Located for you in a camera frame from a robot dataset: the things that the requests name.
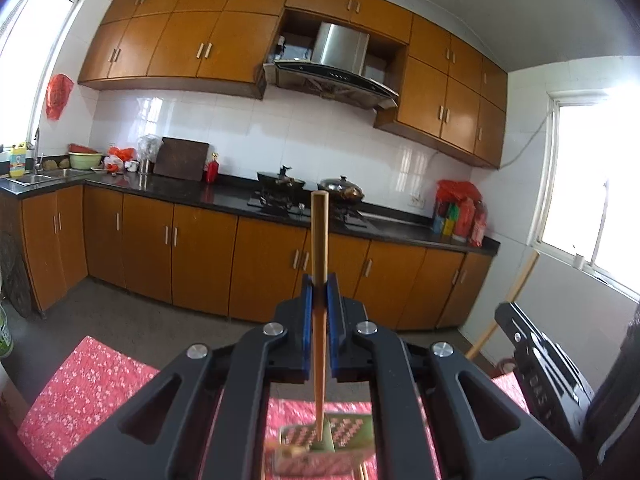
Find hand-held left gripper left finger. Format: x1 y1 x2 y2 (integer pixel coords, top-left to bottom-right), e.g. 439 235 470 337
55 274 313 480

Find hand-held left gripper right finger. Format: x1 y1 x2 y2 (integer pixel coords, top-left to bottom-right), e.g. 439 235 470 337
326 274 583 480

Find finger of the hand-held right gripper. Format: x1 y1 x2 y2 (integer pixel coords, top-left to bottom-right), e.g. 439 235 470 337
494 301 597 407

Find beige perforated chopstick holder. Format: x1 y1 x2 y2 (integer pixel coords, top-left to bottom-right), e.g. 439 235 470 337
272 412 375 480

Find wooden base cabinets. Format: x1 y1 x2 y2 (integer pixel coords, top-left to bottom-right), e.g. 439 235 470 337
0 185 496 332

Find row of condiment bottles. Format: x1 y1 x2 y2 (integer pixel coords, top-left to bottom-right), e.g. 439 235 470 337
432 199 488 248

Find black gas stove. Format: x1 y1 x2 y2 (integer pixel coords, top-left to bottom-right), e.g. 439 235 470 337
247 187 371 226

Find black wok with lid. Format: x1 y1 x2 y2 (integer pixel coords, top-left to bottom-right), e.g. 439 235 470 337
317 176 366 203

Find black kitchen countertop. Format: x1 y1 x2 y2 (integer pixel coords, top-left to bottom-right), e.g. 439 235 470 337
0 172 501 256

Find dark wooden cutting board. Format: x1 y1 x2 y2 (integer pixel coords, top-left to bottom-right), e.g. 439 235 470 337
152 136 210 181

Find red floral tablecloth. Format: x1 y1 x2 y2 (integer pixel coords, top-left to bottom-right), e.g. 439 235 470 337
17 335 531 480

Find steel utensil cup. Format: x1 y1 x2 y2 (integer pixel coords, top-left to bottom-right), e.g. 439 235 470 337
137 135 163 175

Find red and white plastic bag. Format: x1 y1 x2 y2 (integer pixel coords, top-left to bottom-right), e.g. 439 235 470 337
103 146 137 173

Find green basin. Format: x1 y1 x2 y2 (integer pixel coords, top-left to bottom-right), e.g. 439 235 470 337
67 144 104 171

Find steel range hood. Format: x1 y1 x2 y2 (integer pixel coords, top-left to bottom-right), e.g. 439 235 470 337
263 22 401 111

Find dark mesh sack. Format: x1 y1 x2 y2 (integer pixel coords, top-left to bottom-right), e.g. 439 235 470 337
0 230 36 318

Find steel sink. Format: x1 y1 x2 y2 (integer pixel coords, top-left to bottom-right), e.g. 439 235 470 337
7 169 93 188

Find green and white bucket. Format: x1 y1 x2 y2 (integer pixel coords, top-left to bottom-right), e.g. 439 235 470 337
0 302 14 358

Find yellow dish soap bottle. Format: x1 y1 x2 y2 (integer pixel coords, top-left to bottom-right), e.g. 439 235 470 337
8 141 27 177

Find hanging red plastic bag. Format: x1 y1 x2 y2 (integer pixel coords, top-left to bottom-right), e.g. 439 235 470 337
46 73 75 121

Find window beside sink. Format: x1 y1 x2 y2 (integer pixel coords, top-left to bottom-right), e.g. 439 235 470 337
0 0 88 151

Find black wok with handle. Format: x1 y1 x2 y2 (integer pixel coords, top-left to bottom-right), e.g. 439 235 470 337
256 165 307 190

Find window with white frame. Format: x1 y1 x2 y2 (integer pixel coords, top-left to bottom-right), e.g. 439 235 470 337
532 91 640 303

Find white wall cable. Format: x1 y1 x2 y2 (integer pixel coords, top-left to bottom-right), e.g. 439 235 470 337
427 117 553 196

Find wooden wall cabinets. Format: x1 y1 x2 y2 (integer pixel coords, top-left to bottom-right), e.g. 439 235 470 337
77 0 508 170

